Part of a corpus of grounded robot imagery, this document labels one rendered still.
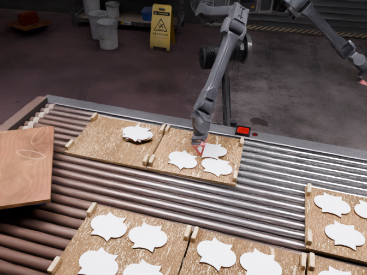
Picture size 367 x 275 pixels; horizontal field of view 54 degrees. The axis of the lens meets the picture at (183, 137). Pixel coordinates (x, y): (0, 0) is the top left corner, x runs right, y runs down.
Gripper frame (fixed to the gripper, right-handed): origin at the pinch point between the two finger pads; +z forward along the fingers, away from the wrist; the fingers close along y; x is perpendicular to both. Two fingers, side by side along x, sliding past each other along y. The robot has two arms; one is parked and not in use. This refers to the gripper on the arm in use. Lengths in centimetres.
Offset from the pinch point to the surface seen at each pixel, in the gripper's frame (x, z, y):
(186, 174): 3.8, 1.0, -19.2
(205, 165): -3.3, 1.3, -11.2
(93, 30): 233, 22, 354
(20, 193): 57, -19, -58
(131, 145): 34.1, -5.7, -4.7
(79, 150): 56, -10, -16
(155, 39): 137, 41, 345
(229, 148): -12.5, 3.4, 6.2
